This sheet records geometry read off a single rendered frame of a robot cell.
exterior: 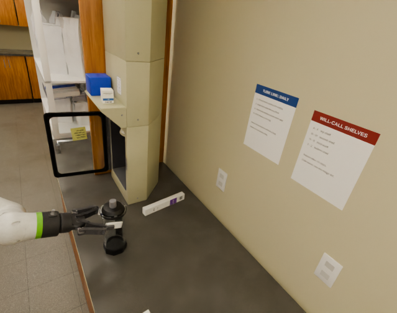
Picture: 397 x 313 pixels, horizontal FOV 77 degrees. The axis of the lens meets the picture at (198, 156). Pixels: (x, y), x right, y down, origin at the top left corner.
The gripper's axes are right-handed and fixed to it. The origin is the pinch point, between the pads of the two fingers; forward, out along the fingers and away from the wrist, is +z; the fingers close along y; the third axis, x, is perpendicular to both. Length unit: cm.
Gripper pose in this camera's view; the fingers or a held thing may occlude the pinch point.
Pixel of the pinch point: (112, 217)
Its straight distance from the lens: 115.0
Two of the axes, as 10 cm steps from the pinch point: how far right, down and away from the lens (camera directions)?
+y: -5.5, -4.5, 7.0
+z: 7.7, 0.6, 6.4
